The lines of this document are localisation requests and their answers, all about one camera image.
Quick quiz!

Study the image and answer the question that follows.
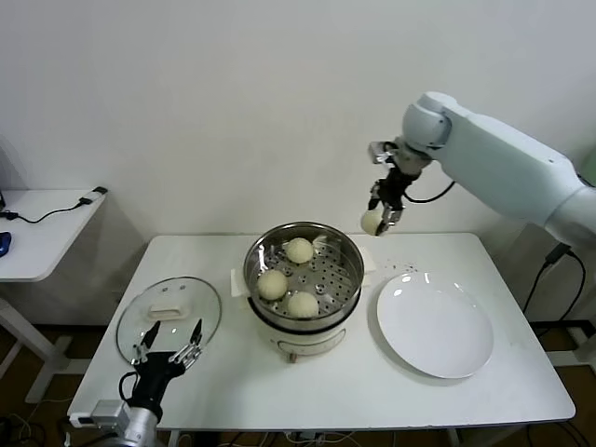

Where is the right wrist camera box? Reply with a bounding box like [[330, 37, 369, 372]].
[[369, 141, 397, 165]]

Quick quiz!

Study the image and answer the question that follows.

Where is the white round plate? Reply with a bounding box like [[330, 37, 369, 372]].
[[375, 272, 494, 380]]

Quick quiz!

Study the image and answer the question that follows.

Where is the black cable with adapter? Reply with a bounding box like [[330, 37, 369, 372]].
[[0, 185, 110, 224]]

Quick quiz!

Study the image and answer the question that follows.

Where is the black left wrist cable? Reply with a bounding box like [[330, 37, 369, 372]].
[[118, 371, 141, 406]]

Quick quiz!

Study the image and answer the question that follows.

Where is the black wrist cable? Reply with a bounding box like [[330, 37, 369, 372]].
[[402, 179, 456, 204], [118, 371, 141, 406]]

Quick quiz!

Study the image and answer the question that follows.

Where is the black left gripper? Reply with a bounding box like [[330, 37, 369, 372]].
[[129, 318, 205, 409]]

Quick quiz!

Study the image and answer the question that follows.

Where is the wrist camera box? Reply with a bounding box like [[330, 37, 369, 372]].
[[69, 399, 131, 427], [369, 141, 397, 165]]

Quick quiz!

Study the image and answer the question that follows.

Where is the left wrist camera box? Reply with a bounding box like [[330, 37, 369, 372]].
[[69, 399, 131, 427]]

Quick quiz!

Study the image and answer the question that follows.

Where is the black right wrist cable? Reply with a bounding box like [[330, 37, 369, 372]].
[[402, 179, 456, 204]]

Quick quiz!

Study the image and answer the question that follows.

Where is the white steamed baozi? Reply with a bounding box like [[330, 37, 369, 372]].
[[256, 269, 289, 301], [286, 291, 320, 320], [284, 237, 314, 264], [360, 210, 387, 237]]

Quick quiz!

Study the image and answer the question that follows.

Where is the black wall power cable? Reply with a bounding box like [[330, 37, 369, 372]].
[[523, 244, 587, 322]]

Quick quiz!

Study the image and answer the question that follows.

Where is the cream electric cooker base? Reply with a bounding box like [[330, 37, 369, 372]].
[[231, 260, 377, 365]]

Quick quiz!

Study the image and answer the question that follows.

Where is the white side table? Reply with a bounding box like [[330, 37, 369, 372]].
[[0, 188, 111, 405]]

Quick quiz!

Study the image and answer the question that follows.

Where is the white power strip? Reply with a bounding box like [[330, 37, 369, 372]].
[[286, 430, 327, 443]]

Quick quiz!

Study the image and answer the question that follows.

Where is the round glass pot lid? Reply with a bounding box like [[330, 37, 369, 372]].
[[115, 276, 224, 372]]

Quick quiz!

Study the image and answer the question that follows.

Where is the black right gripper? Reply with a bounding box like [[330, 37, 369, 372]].
[[368, 168, 418, 237]]

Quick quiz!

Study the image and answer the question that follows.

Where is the stainless steel steamer basket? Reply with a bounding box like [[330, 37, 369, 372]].
[[231, 222, 377, 330]]

